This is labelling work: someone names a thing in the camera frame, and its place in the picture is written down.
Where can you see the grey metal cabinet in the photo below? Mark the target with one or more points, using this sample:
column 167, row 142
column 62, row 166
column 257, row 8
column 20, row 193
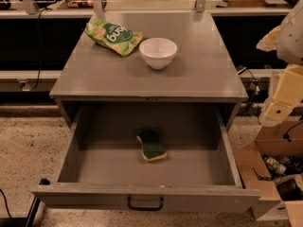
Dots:
column 201, row 70

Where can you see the brown cardboard box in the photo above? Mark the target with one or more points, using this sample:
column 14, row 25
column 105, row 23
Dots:
column 280, row 195

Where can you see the green yellow sponge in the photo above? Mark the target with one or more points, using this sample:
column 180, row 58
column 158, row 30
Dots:
column 152, row 149

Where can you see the white ceramic bowl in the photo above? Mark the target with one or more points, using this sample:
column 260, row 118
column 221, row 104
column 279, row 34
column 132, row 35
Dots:
column 158, row 53

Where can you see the crushed can in box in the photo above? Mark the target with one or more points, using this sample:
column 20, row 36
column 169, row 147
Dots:
column 274, row 165

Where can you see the grey open top drawer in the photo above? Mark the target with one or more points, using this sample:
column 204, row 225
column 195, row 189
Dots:
column 102, row 164

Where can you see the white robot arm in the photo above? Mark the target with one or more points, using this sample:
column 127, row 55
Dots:
column 289, row 42

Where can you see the black floor stand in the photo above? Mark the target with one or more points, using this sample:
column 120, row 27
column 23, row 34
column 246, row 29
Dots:
column 27, row 221

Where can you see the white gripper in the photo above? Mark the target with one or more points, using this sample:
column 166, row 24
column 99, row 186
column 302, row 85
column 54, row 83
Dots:
column 291, row 40

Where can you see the black drawer handle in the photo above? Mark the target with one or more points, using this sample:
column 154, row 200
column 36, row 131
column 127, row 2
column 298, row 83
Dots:
column 141, row 204

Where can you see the green chip bag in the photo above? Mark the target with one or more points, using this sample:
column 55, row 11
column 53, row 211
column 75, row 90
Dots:
column 118, row 38

